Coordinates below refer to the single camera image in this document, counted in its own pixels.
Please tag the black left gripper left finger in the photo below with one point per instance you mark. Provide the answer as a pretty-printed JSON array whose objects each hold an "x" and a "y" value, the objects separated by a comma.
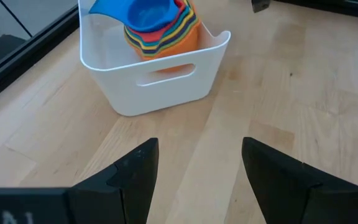
[{"x": 135, "y": 186}]

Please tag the lime green measuring cup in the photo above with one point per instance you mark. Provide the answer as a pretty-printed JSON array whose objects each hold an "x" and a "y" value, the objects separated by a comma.
[{"x": 186, "y": 26}]

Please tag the teal measuring cup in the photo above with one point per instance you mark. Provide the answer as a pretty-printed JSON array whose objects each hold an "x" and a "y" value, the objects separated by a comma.
[{"x": 179, "y": 21}]

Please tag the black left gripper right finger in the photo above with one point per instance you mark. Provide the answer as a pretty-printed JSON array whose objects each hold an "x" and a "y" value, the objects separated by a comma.
[{"x": 278, "y": 186}]

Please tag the white plastic basket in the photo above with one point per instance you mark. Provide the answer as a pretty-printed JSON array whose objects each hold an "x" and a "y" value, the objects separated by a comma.
[{"x": 154, "y": 87}]

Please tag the small blue measuring cup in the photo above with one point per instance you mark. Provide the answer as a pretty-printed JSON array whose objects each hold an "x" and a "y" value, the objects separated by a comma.
[{"x": 145, "y": 14}]

